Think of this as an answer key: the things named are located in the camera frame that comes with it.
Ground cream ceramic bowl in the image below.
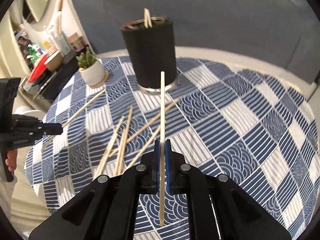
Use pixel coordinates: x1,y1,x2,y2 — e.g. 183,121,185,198
44,51,63,72

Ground small plant in white pot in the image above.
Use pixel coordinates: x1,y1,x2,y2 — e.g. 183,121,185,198
76,46,105,85

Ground hanging wooden handled brush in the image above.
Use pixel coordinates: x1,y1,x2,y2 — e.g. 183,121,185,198
55,0,63,37

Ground red bowl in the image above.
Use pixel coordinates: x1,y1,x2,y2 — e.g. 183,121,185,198
28,54,48,83

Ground blue white patterned tablecloth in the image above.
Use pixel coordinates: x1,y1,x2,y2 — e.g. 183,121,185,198
25,56,319,239

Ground cream curtain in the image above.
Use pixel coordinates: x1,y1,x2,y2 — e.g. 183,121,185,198
1,0,30,77

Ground grey fabric backdrop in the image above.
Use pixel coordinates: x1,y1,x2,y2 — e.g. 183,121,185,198
72,0,319,82

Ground green bottle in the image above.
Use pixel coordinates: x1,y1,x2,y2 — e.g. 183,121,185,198
27,43,42,64

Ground black utensil holder cup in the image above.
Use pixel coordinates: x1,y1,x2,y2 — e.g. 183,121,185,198
121,16,179,94

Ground pink lidded jar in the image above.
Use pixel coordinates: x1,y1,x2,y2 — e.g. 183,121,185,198
67,33,86,52

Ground black side table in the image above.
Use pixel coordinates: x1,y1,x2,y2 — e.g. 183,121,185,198
19,57,79,102

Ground left hand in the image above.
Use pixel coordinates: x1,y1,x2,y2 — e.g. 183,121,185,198
5,149,18,172

